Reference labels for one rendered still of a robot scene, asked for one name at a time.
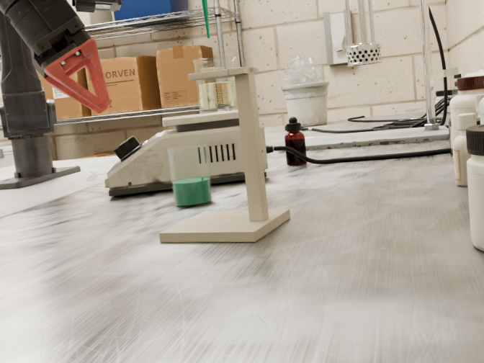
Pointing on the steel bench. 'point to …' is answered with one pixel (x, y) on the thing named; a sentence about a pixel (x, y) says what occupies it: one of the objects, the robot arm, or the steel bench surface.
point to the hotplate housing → (152, 181)
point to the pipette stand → (243, 225)
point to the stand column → (428, 67)
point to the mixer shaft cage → (365, 55)
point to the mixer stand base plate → (417, 135)
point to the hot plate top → (199, 118)
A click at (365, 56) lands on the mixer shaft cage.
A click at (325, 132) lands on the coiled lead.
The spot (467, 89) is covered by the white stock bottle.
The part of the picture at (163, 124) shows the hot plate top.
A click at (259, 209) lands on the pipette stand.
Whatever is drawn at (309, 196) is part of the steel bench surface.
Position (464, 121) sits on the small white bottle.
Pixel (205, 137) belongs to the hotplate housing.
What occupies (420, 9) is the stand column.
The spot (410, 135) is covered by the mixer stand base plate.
